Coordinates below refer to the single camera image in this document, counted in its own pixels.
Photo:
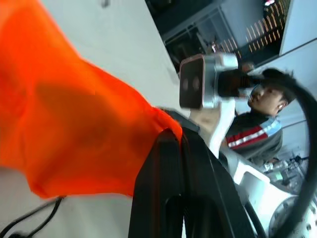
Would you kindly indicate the orange slatted wooden rack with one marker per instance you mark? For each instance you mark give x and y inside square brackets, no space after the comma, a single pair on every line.
[266,32]

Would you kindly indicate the person in grey jacket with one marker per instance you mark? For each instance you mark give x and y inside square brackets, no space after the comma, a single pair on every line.
[257,135]

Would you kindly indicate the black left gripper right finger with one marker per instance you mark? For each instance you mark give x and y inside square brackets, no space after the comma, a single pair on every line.
[210,198]

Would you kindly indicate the dark glass-fronted cabinet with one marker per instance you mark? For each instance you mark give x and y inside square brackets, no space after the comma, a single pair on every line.
[195,27]

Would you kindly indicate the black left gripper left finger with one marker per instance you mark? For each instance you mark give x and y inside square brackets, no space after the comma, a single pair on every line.
[158,188]

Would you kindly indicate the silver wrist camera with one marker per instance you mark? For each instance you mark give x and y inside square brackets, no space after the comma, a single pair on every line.
[195,83]

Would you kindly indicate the orange fabric pouch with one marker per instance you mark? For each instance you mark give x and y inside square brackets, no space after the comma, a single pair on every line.
[74,119]

